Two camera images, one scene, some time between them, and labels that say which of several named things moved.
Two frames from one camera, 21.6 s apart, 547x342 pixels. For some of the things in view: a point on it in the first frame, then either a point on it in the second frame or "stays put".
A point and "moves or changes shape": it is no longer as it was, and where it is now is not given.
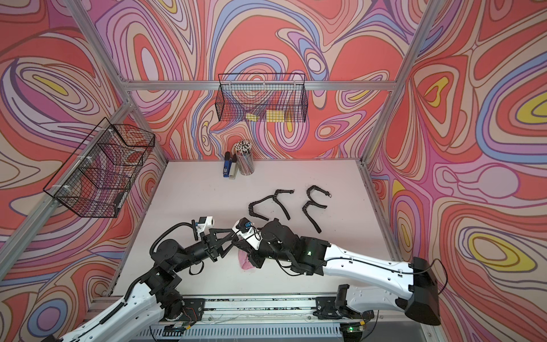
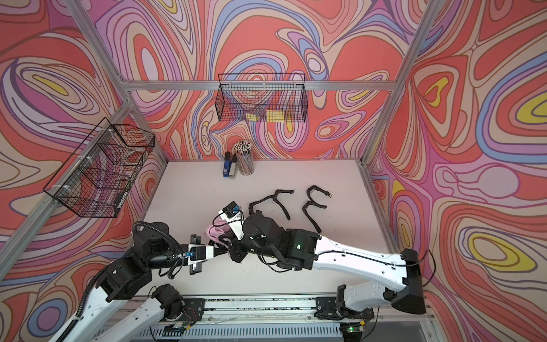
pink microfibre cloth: x=244 y=261 moves or changes shape
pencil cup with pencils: x=243 y=150 stays put
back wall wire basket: x=261 y=97 stays put
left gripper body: x=212 y=256 → x=194 y=240
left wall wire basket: x=95 y=179 stays put
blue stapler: x=226 y=164 stays put
